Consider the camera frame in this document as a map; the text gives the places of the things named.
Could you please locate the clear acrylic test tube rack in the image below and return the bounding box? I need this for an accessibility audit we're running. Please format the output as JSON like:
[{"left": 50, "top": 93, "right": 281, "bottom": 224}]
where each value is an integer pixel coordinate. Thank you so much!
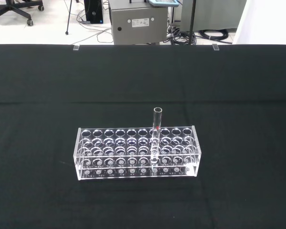
[{"left": 72, "top": 125, "right": 203, "bottom": 181}]

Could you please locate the grey metal cabinet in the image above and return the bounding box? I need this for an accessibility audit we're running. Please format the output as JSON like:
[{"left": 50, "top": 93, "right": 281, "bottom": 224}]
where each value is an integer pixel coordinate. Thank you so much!
[{"left": 110, "top": 3, "right": 169, "bottom": 46}]

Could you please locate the black bench cloth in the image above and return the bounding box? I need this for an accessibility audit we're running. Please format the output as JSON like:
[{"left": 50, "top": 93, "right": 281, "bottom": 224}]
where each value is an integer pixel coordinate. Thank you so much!
[{"left": 0, "top": 43, "right": 286, "bottom": 229}]

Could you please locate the black upright pole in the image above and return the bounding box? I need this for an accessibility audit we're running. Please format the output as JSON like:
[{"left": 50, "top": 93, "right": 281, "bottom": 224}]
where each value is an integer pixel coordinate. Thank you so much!
[{"left": 189, "top": 0, "right": 197, "bottom": 45}]

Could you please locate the black computer tower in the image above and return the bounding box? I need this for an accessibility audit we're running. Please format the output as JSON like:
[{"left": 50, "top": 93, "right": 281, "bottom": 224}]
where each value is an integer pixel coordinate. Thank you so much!
[{"left": 83, "top": 0, "right": 104, "bottom": 25}]

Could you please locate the blue tray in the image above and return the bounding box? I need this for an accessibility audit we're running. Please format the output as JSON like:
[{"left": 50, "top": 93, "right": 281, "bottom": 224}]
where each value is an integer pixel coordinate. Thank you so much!
[{"left": 148, "top": 0, "right": 181, "bottom": 8}]

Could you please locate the thin black tripod leg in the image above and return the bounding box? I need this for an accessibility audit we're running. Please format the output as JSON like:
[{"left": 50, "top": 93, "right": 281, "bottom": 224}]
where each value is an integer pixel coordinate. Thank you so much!
[{"left": 65, "top": 0, "right": 73, "bottom": 35}]

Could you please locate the grey panel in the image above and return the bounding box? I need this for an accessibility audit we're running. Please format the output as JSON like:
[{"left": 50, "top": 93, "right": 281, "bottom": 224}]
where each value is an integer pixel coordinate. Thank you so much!
[{"left": 181, "top": 0, "right": 247, "bottom": 32}]

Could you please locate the pale white board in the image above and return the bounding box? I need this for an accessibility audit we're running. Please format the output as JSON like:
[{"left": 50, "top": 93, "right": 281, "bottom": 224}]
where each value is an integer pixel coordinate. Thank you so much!
[{"left": 232, "top": 0, "right": 286, "bottom": 45}]

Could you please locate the black office chair base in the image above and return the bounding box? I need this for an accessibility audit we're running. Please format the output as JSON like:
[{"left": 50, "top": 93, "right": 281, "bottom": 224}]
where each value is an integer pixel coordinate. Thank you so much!
[{"left": 0, "top": 0, "right": 45, "bottom": 31}]

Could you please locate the tangled black cable bundle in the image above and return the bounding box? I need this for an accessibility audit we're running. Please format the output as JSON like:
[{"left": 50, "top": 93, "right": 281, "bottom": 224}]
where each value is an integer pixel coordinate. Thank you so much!
[{"left": 166, "top": 24, "right": 199, "bottom": 46}]

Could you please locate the grey floor cable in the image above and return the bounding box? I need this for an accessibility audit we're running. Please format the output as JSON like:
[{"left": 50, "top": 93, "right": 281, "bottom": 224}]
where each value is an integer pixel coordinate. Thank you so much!
[{"left": 76, "top": 9, "right": 115, "bottom": 44}]

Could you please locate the coiled black cable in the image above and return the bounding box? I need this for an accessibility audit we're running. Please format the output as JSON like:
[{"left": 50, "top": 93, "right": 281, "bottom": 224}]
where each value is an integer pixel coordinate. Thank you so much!
[{"left": 197, "top": 28, "right": 233, "bottom": 45}]

